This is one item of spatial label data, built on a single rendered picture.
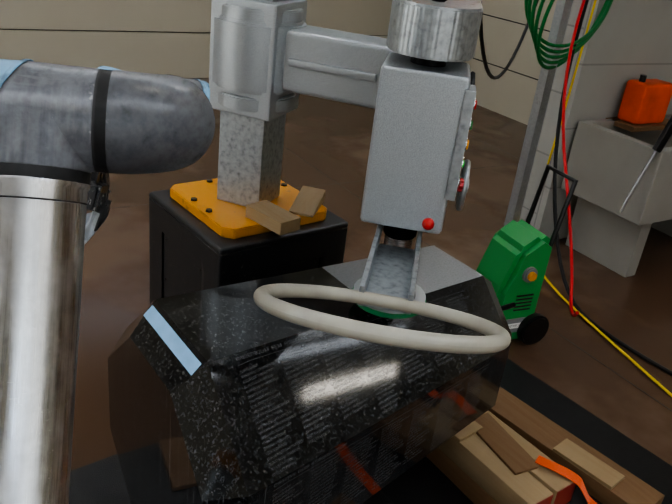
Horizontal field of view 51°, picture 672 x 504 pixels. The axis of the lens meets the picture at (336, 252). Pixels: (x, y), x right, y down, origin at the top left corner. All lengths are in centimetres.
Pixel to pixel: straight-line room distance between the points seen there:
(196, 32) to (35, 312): 751
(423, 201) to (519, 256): 167
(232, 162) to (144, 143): 197
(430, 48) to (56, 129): 109
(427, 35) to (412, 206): 44
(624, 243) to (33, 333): 423
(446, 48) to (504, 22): 663
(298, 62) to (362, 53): 24
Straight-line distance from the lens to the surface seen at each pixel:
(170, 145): 82
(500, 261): 352
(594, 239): 488
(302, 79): 257
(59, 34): 779
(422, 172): 182
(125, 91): 81
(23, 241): 80
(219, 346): 185
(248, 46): 256
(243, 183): 277
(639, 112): 488
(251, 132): 269
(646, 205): 448
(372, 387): 201
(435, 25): 171
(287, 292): 145
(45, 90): 81
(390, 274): 173
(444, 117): 178
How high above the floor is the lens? 187
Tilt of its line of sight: 26 degrees down
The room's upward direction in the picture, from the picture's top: 7 degrees clockwise
